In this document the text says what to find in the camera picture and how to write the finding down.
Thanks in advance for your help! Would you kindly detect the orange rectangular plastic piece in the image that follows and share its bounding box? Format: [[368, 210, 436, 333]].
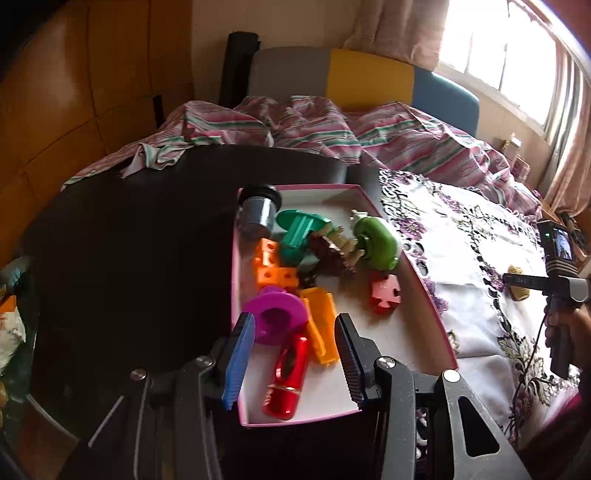
[[299, 286, 340, 367]]

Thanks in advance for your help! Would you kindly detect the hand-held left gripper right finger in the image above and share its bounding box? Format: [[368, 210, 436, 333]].
[[335, 313, 532, 480]]

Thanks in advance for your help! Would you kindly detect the black rolled mat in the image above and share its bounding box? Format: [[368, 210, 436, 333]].
[[219, 31, 262, 107]]

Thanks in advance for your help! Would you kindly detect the window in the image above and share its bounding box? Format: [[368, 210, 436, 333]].
[[436, 0, 559, 134]]

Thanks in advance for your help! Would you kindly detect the pink puzzle piece toy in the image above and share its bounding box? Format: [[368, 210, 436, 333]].
[[369, 272, 402, 315]]

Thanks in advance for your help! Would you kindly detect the magenta plastic spool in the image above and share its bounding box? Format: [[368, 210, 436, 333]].
[[242, 285, 309, 346]]

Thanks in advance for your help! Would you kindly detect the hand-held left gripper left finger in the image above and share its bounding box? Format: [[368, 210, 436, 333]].
[[58, 311, 257, 480]]

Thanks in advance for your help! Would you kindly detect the pink side curtain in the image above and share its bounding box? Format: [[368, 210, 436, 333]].
[[545, 46, 591, 217]]

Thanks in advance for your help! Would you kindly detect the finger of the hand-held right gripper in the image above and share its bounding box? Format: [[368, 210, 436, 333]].
[[502, 273, 550, 291]]

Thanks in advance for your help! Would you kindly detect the green roller with white core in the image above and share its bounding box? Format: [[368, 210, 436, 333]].
[[351, 210, 400, 271]]

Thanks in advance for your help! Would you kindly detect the person's right hand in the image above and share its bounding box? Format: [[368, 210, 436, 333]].
[[544, 305, 591, 370]]

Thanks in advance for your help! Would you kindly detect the orange cube block toy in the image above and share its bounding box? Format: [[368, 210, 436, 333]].
[[253, 237, 297, 294]]

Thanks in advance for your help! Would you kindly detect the pink green striped bedsheet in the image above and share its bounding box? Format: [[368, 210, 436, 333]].
[[62, 95, 541, 208]]

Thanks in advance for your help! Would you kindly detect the grey yellow blue headboard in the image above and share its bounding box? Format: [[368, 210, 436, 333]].
[[247, 46, 481, 137]]

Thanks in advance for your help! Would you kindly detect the grey jar with black lid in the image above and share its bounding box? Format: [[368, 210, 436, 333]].
[[236, 184, 282, 241]]

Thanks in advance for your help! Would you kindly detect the white embroidered floral tablecloth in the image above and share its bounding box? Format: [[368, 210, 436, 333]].
[[376, 168, 587, 457]]

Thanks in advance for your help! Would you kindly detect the wooden wardrobe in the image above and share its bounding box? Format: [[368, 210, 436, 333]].
[[0, 0, 195, 185]]

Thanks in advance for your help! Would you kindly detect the brown hair claw clip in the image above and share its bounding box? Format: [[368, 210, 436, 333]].
[[298, 226, 368, 284]]

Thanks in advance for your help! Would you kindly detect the beige patterned curtain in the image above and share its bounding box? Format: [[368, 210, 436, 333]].
[[344, 0, 451, 70]]

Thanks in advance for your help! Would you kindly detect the golden bumpy oval toy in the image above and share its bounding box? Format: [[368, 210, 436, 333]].
[[507, 264, 532, 302]]

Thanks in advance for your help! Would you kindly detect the teal green plastic spool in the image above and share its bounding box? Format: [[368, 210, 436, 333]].
[[276, 209, 333, 265]]

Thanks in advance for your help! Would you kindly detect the pink-edged white cardboard box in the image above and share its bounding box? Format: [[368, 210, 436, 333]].
[[231, 184, 460, 428]]

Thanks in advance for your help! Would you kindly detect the black cable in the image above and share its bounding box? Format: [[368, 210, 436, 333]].
[[508, 314, 548, 430]]

